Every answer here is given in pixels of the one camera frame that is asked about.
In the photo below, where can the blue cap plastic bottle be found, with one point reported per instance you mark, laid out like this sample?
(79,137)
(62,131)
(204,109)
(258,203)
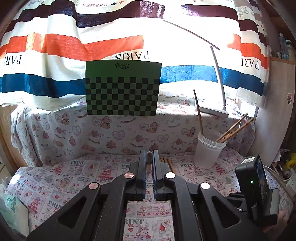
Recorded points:
(282,46)

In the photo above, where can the pale green plastic bag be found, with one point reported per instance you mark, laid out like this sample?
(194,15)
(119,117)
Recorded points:
(8,204)

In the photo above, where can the striped curtain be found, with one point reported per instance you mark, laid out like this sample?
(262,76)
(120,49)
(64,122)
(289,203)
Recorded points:
(46,46)

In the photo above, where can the person's right hand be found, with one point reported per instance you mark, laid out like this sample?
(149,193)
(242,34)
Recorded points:
(281,217)

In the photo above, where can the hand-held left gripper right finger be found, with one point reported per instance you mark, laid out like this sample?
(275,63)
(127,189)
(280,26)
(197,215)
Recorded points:
(156,166)

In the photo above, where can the yellow plastic item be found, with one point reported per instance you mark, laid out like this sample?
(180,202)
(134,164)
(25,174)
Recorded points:
(291,165)

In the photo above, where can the green checkered box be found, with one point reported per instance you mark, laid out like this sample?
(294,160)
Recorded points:
(122,97)

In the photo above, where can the white power strip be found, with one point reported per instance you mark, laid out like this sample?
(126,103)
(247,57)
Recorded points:
(291,183)

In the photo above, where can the light wooden board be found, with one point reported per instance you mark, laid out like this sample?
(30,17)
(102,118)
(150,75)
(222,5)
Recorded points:
(275,104)

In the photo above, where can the slim bamboo chopstick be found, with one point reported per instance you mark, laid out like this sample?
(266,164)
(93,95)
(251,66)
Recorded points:
(198,113)
(231,131)
(149,162)
(167,161)
(233,125)
(171,164)
(162,159)
(240,128)

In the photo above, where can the bear print cloth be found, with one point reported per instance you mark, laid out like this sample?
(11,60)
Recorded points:
(92,136)

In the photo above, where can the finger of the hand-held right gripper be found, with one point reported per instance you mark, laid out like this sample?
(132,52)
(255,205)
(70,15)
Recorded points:
(241,199)

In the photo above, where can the cartoon bear sticker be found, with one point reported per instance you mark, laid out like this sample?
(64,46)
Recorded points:
(289,98)

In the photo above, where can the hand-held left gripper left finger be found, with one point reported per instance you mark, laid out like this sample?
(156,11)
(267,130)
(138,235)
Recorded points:
(141,166)

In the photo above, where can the white plastic jar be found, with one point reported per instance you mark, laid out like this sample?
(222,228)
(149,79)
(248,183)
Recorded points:
(291,49)

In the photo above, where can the clear plastic container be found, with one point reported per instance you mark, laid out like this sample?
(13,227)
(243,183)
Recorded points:
(208,155)

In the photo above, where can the white desk lamp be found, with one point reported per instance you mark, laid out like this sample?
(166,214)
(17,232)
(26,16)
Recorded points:
(216,111)

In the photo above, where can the strawberry print tablecloth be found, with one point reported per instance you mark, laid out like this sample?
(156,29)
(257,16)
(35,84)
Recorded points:
(57,180)

